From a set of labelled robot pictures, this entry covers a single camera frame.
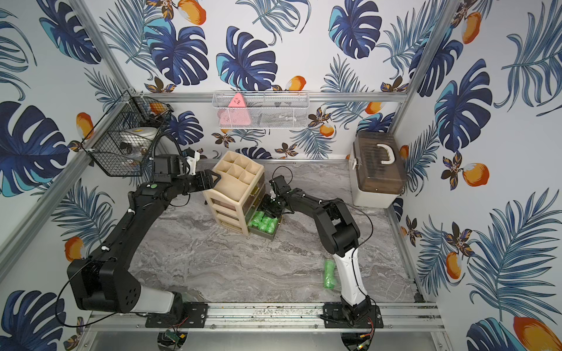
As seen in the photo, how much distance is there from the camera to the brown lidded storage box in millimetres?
937

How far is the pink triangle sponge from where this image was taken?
901 millimetres

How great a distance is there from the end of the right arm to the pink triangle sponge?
29 centimetres

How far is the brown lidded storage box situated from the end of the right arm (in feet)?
1.12

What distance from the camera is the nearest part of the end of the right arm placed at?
2.56ft

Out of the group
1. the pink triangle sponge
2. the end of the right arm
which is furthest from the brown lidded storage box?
the pink triangle sponge
